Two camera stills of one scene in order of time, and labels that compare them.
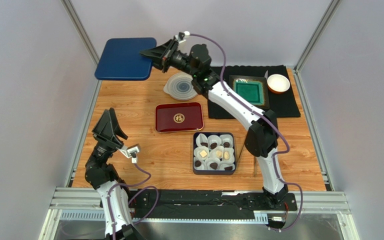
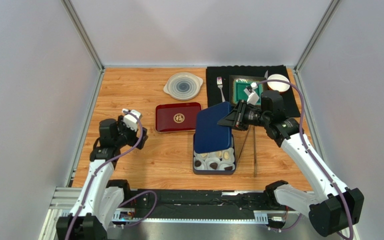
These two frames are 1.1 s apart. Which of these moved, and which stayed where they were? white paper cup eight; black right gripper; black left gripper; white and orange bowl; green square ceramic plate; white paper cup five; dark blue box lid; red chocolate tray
Moved: black right gripper; black left gripper; dark blue box lid
Stayed: white and orange bowl; green square ceramic plate; red chocolate tray; white paper cup five; white paper cup eight
